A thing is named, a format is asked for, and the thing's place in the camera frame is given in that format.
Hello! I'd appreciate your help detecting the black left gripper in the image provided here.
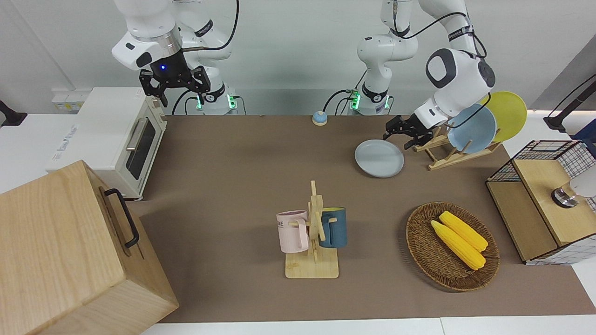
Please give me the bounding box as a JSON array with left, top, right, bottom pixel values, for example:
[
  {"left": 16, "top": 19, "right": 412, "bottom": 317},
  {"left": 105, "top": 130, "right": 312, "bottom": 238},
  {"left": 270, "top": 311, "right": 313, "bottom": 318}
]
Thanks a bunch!
[{"left": 383, "top": 114, "right": 436, "bottom": 149}]

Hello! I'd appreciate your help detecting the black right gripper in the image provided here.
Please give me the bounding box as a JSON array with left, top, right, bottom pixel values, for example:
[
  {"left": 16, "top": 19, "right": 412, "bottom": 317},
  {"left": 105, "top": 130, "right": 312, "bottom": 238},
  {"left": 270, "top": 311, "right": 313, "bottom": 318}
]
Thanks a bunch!
[{"left": 140, "top": 50, "right": 211, "bottom": 108}]

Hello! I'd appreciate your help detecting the gray plate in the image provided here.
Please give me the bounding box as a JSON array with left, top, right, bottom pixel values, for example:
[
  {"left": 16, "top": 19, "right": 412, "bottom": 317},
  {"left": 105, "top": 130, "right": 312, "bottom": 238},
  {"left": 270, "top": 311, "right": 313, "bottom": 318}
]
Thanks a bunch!
[{"left": 354, "top": 139, "right": 405, "bottom": 178}]

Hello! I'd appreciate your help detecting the wooden plate rack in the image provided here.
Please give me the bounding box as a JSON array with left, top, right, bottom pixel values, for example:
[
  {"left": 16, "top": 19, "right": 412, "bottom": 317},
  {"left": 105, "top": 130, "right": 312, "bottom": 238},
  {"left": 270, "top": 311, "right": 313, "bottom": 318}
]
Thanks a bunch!
[{"left": 413, "top": 126, "right": 503, "bottom": 171}]

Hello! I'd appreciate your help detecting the light blue plate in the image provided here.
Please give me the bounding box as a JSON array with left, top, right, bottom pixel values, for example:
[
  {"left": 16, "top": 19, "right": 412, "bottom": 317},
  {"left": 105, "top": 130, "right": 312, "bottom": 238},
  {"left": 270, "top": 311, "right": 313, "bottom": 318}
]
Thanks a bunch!
[{"left": 447, "top": 103, "right": 497, "bottom": 154}]

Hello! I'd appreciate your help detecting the yellow plate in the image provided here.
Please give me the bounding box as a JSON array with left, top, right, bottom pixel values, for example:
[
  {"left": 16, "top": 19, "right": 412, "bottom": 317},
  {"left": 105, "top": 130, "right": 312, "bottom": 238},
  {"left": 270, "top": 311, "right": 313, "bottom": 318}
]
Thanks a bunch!
[{"left": 480, "top": 91, "right": 528, "bottom": 143}]

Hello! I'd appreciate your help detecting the white toaster oven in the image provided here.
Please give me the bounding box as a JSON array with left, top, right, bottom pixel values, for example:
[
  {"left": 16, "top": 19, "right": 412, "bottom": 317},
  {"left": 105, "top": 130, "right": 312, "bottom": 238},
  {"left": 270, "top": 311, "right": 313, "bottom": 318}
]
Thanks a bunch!
[{"left": 46, "top": 87, "right": 168, "bottom": 201}]

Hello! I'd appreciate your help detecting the brown table mat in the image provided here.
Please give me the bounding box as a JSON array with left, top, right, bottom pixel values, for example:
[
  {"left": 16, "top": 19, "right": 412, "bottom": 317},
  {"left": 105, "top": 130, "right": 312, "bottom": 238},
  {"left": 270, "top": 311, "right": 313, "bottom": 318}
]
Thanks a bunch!
[{"left": 133, "top": 114, "right": 596, "bottom": 324}]

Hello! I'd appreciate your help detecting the yellow corn cob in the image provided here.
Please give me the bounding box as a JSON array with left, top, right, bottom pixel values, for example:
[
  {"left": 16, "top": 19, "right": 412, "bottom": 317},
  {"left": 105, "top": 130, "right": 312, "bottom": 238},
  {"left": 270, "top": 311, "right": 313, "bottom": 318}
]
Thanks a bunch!
[
  {"left": 431, "top": 220, "right": 486, "bottom": 270},
  {"left": 439, "top": 211, "right": 488, "bottom": 252}
]

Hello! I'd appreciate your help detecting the dark blue mug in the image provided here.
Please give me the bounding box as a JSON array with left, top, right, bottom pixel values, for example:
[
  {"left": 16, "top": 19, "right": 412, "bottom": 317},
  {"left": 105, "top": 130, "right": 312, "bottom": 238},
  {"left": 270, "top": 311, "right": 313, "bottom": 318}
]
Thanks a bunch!
[{"left": 318, "top": 207, "right": 348, "bottom": 248}]

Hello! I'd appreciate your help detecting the brown wicker basket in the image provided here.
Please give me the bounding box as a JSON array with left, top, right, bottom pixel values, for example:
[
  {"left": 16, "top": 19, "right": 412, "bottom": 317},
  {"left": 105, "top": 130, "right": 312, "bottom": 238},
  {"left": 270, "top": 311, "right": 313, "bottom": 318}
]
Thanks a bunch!
[{"left": 406, "top": 201, "right": 500, "bottom": 292}]

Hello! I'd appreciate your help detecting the wooden basket lid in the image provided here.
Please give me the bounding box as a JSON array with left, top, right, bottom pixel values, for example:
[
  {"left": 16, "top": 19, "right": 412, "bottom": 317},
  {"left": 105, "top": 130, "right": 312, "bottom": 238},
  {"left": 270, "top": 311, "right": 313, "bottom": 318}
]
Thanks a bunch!
[{"left": 512, "top": 158, "right": 596, "bottom": 246}]

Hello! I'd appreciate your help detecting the pink mug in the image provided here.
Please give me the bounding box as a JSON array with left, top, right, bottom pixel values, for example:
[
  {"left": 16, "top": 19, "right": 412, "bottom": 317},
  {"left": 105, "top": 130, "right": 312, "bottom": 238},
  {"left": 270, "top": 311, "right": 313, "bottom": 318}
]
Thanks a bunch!
[{"left": 276, "top": 210, "right": 310, "bottom": 254}]

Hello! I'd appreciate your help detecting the wooden mug stand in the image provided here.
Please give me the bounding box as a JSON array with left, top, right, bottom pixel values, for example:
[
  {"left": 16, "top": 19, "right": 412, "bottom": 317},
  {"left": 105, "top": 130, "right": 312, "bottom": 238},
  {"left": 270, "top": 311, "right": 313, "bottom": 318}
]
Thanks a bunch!
[{"left": 285, "top": 180, "right": 339, "bottom": 279}]

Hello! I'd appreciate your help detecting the dark blue object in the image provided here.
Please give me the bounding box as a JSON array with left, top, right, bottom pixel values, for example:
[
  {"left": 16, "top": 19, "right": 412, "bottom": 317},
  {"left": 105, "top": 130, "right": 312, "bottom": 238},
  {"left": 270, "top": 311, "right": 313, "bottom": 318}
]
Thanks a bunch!
[{"left": 575, "top": 133, "right": 596, "bottom": 155}]

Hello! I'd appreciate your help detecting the black right base cable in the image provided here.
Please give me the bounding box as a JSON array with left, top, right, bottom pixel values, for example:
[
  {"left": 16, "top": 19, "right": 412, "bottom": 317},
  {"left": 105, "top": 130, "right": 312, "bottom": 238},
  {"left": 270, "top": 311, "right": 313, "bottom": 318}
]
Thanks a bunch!
[{"left": 171, "top": 89, "right": 202, "bottom": 115}]

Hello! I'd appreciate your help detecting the black base cable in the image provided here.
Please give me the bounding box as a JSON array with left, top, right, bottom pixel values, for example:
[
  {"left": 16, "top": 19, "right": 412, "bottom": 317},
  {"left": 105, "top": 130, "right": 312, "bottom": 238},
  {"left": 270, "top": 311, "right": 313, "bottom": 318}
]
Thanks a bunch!
[
  {"left": 323, "top": 70, "right": 368, "bottom": 115},
  {"left": 171, "top": 89, "right": 202, "bottom": 115}
]

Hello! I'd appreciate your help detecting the black left base cable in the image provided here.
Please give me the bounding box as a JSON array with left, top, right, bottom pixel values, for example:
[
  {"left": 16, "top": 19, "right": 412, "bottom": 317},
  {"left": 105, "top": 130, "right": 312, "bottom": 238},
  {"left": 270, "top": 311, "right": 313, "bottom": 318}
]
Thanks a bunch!
[{"left": 323, "top": 70, "right": 368, "bottom": 115}]

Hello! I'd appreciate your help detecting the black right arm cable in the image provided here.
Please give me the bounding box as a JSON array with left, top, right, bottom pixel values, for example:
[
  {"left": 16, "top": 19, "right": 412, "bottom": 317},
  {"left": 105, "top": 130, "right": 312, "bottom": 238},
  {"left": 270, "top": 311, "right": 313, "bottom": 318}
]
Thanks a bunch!
[{"left": 179, "top": 0, "right": 240, "bottom": 52}]

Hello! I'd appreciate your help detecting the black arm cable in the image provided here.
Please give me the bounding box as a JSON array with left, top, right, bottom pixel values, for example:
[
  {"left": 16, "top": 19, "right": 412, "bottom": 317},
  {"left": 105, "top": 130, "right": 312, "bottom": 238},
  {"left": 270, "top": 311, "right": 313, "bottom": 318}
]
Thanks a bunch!
[
  {"left": 179, "top": 0, "right": 240, "bottom": 52},
  {"left": 390, "top": 0, "right": 487, "bottom": 59}
]

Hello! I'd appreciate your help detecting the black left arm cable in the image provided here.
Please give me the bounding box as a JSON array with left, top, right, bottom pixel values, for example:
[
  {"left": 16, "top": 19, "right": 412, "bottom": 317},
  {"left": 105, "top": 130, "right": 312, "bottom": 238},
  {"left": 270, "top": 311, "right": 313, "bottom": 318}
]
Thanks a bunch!
[{"left": 390, "top": 0, "right": 487, "bottom": 59}]

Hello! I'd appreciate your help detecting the black camera stand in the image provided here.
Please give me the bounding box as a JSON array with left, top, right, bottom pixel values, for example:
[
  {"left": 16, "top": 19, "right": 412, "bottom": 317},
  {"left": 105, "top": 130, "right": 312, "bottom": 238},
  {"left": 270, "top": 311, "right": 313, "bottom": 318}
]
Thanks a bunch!
[
  {"left": 543, "top": 74, "right": 596, "bottom": 132},
  {"left": 0, "top": 100, "right": 27, "bottom": 127}
]

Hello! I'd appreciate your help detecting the wooden box black handle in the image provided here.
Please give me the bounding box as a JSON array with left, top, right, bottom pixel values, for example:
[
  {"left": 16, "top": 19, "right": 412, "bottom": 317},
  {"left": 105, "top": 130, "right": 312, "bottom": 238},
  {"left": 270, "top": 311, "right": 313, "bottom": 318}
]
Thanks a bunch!
[{"left": 0, "top": 160, "right": 180, "bottom": 335}]

